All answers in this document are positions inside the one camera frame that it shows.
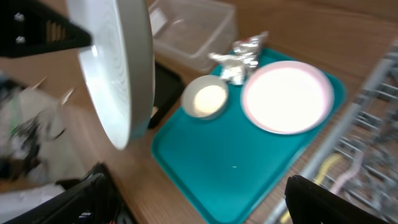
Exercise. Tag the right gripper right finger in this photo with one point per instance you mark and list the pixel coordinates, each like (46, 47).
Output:
(309, 203)

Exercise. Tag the grey bowl of rice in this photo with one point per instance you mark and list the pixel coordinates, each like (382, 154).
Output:
(205, 97)

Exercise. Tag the grey dishwasher rack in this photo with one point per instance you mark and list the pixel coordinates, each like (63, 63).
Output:
(370, 126)

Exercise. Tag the black plastic tray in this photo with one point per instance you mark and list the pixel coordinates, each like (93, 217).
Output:
(168, 89)

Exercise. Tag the grey plate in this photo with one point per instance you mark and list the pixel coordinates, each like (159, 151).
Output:
(118, 66)

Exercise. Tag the white plastic fork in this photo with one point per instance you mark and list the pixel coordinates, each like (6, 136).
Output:
(348, 174)

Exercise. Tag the crumpled aluminium foil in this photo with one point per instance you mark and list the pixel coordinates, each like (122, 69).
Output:
(248, 50)

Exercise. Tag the clear plastic bin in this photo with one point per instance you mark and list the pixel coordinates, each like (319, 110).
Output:
(187, 31)

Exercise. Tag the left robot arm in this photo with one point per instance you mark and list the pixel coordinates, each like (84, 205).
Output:
(42, 177)

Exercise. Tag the yellow plastic spoon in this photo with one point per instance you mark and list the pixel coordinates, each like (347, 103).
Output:
(322, 172)

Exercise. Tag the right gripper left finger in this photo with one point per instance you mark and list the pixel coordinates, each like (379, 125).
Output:
(31, 28)

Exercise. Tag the white pink-rimmed plate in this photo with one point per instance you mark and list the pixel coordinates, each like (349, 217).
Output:
(287, 97)

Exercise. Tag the teal serving tray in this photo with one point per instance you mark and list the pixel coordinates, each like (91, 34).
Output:
(227, 165)

